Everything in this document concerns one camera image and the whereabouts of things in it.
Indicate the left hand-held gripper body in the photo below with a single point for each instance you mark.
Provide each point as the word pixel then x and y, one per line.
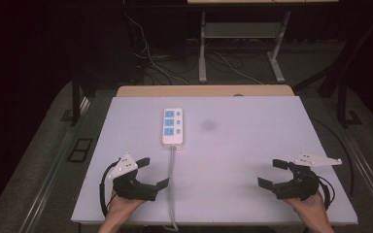
pixel 132 189

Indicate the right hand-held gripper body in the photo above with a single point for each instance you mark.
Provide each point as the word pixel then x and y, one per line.
pixel 299 186

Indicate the person's left hand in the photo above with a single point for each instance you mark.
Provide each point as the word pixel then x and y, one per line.
pixel 123 207

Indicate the person's right hand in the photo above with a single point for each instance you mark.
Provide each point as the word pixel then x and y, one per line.
pixel 307 208

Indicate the white power strip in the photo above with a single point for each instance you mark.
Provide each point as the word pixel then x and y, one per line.
pixel 172 126

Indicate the black stand leg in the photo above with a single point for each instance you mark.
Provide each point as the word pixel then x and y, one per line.
pixel 345 103
pixel 75 97

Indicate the black slanted stand strut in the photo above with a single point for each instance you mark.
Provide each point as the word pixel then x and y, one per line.
pixel 336 61

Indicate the grey metal stand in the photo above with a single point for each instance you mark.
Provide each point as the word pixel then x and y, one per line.
pixel 239 30

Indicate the black floor frame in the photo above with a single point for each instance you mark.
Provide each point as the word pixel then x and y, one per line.
pixel 79 149

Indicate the aluminium floor rail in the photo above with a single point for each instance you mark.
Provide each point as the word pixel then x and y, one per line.
pixel 369 174
pixel 50 174

